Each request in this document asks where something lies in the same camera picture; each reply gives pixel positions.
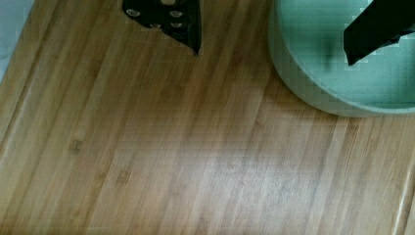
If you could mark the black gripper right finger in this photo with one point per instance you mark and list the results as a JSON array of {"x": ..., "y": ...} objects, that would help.
[{"x": 381, "y": 24}]

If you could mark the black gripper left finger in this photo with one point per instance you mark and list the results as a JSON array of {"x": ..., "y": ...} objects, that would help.
[{"x": 178, "y": 19}]

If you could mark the light green ceramic cup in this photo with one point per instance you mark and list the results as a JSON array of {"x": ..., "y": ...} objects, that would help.
[{"x": 306, "y": 44}]

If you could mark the bamboo cutting board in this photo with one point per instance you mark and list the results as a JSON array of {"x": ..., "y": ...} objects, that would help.
[{"x": 108, "y": 128}]

